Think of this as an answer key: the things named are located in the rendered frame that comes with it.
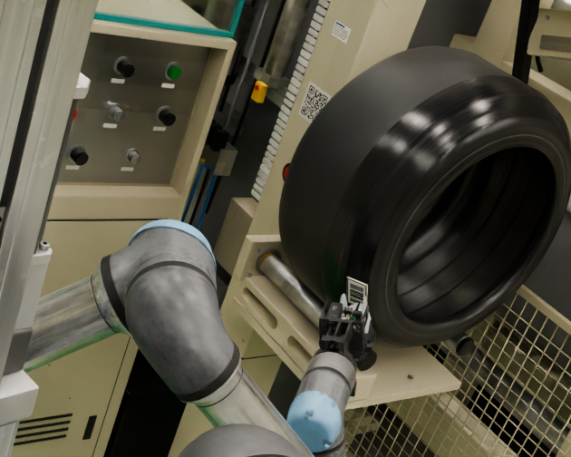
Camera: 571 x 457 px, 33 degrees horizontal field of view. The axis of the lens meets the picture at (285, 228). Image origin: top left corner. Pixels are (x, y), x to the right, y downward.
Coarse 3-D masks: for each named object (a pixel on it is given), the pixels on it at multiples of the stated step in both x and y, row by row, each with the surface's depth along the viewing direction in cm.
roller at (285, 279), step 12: (264, 264) 198; (276, 264) 196; (276, 276) 195; (288, 276) 194; (288, 288) 192; (300, 288) 191; (300, 300) 189; (312, 300) 188; (312, 312) 187; (372, 360) 178
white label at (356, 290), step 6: (348, 282) 165; (354, 282) 165; (360, 282) 164; (348, 288) 166; (354, 288) 166; (360, 288) 165; (366, 288) 164; (348, 294) 167; (354, 294) 166; (360, 294) 166; (366, 294) 165; (348, 300) 168; (354, 300) 167; (360, 300) 166; (366, 300) 166
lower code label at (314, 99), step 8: (312, 88) 197; (312, 96) 197; (320, 96) 195; (328, 96) 194; (304, 104) 199; (312, 104) 197; (320, 104) 196; (304, 112) 199; (312, 112) 197; (312, 120) 198
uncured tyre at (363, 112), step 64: (384, 64) 171; (448, 64) 170; (320, 128) 169; (384, 128) 161; (448, 128) 158; (512, 128) 163; (320, 192) 167; (384, 192) 158; (448, 192) 208; (512, 192) 201; (320, 256) 169; (384, 256) 162; (448, 256) 208; (512, 256) 200; (384, 320) 172; (448, 320) 186
